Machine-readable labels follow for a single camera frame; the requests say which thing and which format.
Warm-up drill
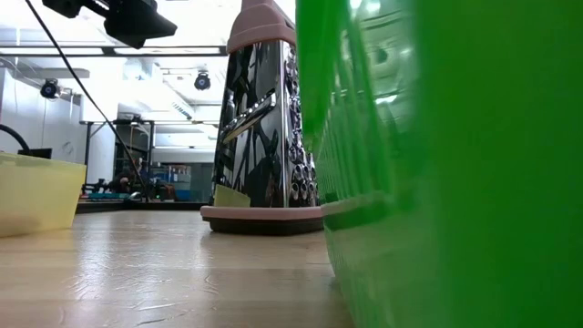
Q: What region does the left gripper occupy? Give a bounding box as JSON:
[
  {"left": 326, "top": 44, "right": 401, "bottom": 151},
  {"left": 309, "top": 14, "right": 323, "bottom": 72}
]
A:
[{"left": 41, "top": 0, "right": 179, "bottom": 50}]

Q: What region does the pink and steel box grater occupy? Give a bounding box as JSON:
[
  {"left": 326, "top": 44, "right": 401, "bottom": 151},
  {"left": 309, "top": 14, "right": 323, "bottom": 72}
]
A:
[{"left": 199, "top": 0, "right": 324, "bottom": 237}]

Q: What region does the green plastic basket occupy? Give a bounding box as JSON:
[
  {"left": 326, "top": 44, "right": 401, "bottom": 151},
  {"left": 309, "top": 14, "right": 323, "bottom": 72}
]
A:
[{"left": 294, "top": 0, "right": 583, "bottom": 328}]

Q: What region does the black ceiling spotlight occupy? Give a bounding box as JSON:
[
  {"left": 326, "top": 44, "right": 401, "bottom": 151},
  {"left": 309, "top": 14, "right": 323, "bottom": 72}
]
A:
[
  {"left": 193, "top": 71, "right": 212, "bottom": 92},
  {"left": 39, "top": 78, "right": 61, "bottom": 100}
]

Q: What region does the person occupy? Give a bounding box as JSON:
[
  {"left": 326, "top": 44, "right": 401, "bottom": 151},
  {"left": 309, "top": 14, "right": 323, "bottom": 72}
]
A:
[{"left": 108, "top": 166, "right": 138, "bottom": 195}]

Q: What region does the yellow translucent plastic bin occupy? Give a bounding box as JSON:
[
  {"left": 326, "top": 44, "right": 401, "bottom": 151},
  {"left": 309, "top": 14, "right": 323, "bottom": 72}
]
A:
[{"left": 0, "top": 152, "right": 87, "bottom": 239}]

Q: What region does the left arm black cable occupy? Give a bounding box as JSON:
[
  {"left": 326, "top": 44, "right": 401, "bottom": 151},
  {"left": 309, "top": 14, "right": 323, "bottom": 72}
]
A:
[{"left": 25, "top": 0, "right": 147, "bottom": 201}]

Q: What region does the black background rig frame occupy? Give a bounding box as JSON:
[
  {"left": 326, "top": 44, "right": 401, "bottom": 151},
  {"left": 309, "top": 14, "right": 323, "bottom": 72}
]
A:
[{"left": 84, "top": 118, "right": 220, "bottom": 165}]

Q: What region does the thick curved black cable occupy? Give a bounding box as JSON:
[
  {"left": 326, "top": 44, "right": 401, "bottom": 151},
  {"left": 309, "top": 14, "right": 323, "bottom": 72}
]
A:
[{"left": 0, "top": 123, "right": 31, "bottom": 156}]

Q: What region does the black aluminium table frame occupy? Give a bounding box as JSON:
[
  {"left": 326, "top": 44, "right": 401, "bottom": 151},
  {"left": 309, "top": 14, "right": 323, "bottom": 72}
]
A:
[{"left": 75, "top": 200, "right": 215, "bottom": 214}]

